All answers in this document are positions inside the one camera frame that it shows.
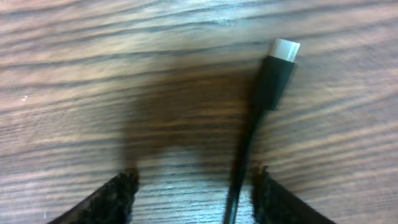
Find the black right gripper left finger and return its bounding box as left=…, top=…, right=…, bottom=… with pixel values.
left=49, top=169, right=139, bottom=224

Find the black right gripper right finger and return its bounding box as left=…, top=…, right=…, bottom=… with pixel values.
left=252, top=166, right=335, bottom=224

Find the black charger cable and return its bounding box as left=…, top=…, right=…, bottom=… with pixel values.
left=223, top=38, right=301, bottom=224

